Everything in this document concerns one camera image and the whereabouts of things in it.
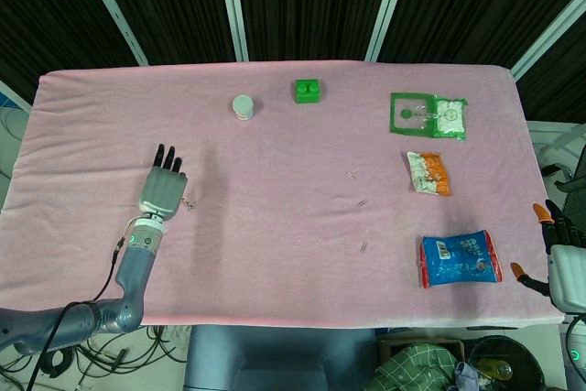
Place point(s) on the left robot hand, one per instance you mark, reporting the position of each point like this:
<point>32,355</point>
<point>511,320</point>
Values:
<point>162,185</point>

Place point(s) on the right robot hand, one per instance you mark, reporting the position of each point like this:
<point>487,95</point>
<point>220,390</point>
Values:
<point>567,272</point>

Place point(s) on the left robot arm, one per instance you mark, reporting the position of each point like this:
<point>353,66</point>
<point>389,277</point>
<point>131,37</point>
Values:
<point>130,272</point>

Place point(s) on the black mesh office chair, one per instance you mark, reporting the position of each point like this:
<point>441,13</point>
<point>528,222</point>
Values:
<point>572,180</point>

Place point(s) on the black waste bin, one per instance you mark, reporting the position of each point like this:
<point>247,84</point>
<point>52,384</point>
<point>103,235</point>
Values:
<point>508,354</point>

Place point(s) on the blue red snack packet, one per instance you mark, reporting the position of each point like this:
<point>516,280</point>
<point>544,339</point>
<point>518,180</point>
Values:
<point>460,260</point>

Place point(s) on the pink table cloth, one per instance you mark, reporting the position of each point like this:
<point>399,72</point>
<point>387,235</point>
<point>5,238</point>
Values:
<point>274,226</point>

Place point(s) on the orange white snack packet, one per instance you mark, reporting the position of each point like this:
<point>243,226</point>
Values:
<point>429,173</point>

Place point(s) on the green toy brick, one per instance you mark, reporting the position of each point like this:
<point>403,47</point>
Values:
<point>307,91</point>

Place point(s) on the green checkered cloth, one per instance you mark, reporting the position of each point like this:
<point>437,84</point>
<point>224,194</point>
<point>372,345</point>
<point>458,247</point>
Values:
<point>412,363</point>

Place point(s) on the blue grey robot torso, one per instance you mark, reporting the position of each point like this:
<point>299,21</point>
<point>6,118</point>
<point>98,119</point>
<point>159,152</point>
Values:
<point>274,359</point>

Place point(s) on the green white snack packet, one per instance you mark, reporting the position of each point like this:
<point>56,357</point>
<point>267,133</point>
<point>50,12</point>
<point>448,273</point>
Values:
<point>428,115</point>

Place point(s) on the white partition post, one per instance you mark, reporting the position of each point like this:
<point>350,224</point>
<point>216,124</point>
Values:
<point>112,8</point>
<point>549,36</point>
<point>14,95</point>
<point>389,6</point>
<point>233,6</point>

